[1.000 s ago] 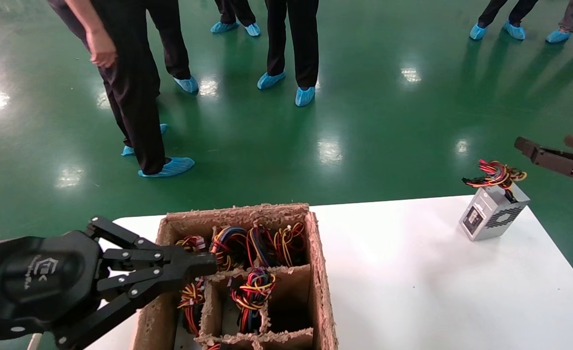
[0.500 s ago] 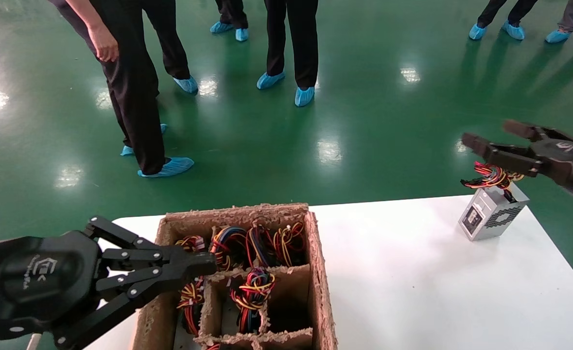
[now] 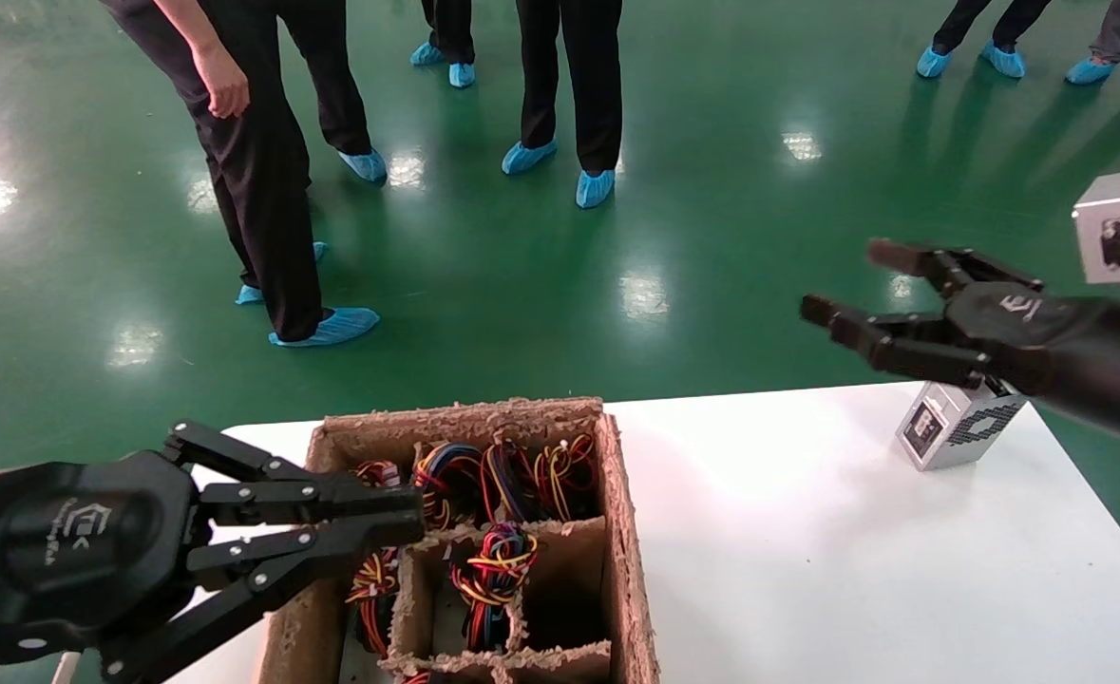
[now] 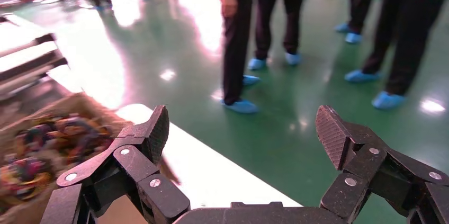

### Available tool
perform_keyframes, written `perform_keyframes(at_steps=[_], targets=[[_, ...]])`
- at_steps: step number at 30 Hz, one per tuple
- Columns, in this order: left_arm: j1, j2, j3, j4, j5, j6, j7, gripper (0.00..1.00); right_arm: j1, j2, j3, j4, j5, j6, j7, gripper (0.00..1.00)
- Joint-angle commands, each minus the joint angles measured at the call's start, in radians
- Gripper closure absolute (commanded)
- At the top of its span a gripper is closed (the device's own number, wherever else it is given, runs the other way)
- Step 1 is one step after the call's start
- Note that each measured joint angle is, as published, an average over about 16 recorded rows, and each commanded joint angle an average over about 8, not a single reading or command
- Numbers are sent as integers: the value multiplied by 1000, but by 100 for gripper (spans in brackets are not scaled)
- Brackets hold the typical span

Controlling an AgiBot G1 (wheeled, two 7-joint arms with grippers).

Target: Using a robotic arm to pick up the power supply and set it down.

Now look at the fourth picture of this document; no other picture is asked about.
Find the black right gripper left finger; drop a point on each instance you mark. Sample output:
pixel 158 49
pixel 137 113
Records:
pixel 133 162

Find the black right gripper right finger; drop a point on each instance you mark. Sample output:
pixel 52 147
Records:
pixel 364 162

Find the brown cardboard divider box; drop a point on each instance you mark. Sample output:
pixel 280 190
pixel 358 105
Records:
pixel 70 105

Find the white pipe trolley rack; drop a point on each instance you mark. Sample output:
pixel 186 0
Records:
pixel 31 62

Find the person black shirt white hem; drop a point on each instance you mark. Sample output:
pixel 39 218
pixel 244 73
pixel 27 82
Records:
pixel 235 40

